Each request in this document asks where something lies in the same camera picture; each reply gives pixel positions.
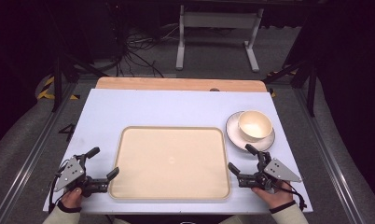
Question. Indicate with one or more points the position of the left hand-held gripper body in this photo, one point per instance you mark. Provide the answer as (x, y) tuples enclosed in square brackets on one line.
[(71, 174)]

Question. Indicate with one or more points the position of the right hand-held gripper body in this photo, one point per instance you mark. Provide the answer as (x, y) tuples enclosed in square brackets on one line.
[(277, 172)]

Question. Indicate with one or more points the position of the cream plate with dark rim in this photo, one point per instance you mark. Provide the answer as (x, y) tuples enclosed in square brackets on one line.
[(235, 137)]

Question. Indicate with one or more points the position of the cream ceramic bowl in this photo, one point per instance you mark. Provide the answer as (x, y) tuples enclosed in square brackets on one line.
[(254, 126)]

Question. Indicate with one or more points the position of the beige plastic tray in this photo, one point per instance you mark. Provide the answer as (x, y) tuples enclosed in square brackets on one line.
[(171, 163)]

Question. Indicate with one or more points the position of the person's left hand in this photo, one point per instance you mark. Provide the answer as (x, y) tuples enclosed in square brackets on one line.
[(71, 197)]

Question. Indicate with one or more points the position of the person's right hand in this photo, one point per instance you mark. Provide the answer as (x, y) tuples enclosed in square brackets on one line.
[(277, 197)]

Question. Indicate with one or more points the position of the yellow black floor tape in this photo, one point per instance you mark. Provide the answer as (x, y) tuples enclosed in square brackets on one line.
[(272, 92), (47, 90)]

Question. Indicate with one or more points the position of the white table mat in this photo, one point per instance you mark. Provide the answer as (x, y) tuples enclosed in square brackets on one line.
[(145, 109)]

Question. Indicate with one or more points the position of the black tripod stand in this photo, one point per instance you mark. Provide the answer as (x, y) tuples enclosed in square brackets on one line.
[(57, 81), (311, 87)]

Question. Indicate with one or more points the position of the wooden table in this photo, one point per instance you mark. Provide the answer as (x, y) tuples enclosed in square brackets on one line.
[(176, 84)]

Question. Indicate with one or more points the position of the white metal stand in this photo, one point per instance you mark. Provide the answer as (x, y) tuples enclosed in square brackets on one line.
[(218, 20)]

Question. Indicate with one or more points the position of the aluminium floor rail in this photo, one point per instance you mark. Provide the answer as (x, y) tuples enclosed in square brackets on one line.
[(328, 155), (33, 155)]

